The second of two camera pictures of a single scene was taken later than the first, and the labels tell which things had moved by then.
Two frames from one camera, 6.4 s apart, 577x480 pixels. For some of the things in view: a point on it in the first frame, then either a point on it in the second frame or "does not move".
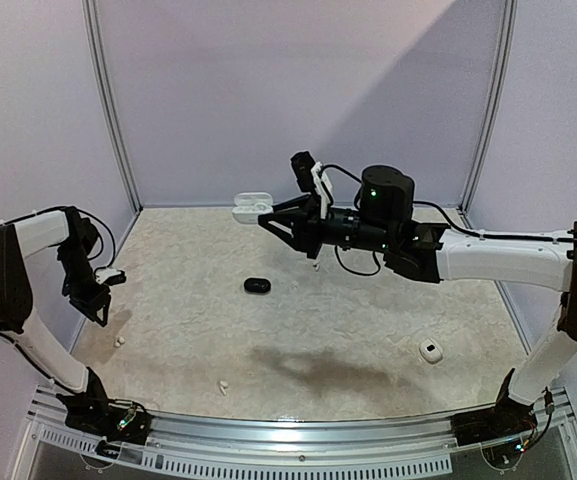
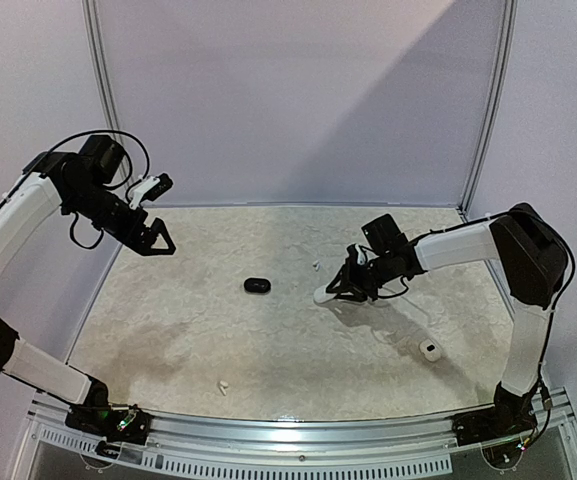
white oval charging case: [249, 205] to [321, 295]
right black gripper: [313, 230] to [362, 280]
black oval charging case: [257, 285] does not move
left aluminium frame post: [90, 8] does not move
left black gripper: [88, 304] to [142, 242]
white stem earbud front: [222, 385] does not move
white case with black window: [430, 352] does not move
